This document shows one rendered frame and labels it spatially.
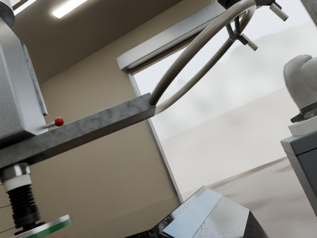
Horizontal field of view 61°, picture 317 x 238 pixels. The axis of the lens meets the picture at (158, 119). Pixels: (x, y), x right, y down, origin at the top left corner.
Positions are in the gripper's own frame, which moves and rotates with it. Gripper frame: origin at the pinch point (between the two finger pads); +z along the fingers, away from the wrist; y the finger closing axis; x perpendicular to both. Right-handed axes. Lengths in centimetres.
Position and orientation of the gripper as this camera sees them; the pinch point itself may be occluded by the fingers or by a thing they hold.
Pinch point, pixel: (269, 32)
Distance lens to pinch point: 100.1
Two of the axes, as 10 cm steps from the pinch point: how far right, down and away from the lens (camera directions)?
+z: 7.0, 7.1, -1.2
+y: -7.1, 7.1, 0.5
